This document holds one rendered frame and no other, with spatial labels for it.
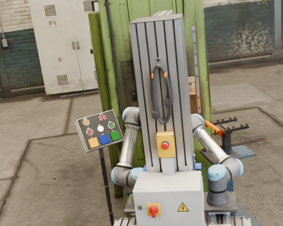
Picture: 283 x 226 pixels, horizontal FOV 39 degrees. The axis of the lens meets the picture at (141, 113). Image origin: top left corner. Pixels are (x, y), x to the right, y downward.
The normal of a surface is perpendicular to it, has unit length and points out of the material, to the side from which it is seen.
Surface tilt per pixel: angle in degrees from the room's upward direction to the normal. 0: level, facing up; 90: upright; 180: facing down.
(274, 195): 0
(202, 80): 90
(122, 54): 90
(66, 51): 90
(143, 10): 90
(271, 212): 0
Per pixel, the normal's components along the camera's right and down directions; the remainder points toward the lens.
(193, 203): -0.15, 0.32
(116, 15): 0.11, 0.30
